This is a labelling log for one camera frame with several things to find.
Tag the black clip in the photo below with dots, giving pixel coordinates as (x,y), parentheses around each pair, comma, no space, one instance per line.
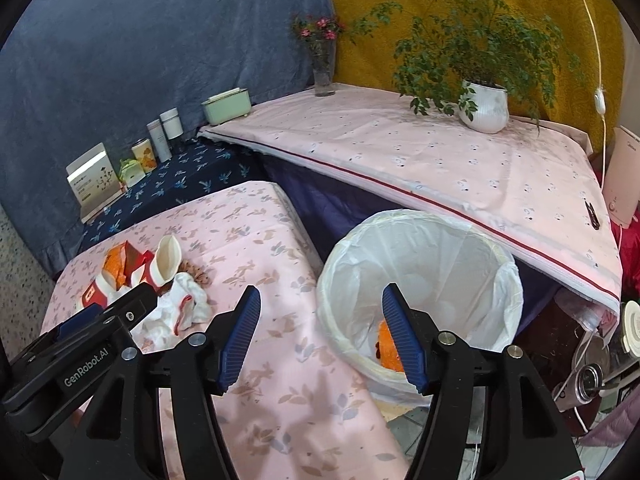
(593,218)

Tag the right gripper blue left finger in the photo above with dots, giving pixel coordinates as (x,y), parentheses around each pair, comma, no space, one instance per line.
(202,366)

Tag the small orange printed can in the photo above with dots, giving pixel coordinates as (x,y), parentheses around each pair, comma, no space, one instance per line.
(143,152)

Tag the orange printed plastic bag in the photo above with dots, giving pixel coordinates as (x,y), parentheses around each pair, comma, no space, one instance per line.
(114,266)

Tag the green plant in white pot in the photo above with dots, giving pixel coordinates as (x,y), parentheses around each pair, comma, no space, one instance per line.
(455,48)

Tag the glass vase with pink flowers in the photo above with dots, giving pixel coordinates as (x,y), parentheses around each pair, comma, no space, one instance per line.
(319,34)

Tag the green white small packet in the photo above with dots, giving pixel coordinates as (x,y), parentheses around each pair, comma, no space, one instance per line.
(130,172)

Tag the red white paper cup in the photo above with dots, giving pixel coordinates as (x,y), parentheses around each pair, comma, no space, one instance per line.
(161,266)
(101,291)

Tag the navy floral cloth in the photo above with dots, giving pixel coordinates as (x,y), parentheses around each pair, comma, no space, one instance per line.
(205,167)

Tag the mint green box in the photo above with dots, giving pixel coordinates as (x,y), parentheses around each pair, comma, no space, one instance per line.
(228,105)

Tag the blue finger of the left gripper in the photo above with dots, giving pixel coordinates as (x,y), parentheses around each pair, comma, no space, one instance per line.
(79,320)

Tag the white jar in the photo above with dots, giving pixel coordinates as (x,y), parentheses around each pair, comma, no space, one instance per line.
(172,123)

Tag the pink rabbit print tablecloth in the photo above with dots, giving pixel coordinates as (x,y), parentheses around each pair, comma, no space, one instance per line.
(252,389)

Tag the red garment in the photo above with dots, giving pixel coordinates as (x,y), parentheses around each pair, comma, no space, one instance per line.
(629,240)

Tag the tall white bottle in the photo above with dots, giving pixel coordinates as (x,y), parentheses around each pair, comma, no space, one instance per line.
(159,140)

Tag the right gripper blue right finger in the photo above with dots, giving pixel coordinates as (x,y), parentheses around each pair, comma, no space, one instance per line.
(444,367)

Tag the blue curtain backdrop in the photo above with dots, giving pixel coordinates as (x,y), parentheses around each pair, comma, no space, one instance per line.
(76,73)

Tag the pink white appliance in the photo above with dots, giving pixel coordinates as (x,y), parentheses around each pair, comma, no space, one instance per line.
(621,187)

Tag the pink dotted shelf cloth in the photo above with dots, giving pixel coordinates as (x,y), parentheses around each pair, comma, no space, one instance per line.
(525,186)

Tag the red gold box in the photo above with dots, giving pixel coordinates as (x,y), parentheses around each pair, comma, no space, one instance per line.
(135,264)

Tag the white tissue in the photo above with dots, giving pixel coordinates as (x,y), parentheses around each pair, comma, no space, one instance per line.
(185,304)

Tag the white open book box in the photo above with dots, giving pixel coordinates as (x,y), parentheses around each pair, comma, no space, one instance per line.
(94,182)

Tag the yellow curtain backdrop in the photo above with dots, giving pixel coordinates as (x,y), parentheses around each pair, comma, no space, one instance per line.
(592,30)

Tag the pink brown scrunchie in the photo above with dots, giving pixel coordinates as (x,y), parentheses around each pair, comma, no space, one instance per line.
(199,275)

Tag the white lined trash bin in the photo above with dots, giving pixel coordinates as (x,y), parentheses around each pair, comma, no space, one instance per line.
(466,281)

